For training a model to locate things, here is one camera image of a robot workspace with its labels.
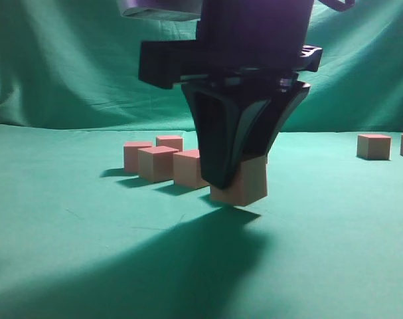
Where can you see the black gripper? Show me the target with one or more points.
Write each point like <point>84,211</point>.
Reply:
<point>235,37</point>

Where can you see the green cloth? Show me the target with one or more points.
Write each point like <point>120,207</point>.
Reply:
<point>81,238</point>

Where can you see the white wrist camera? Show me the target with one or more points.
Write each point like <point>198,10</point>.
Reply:
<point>161,10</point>

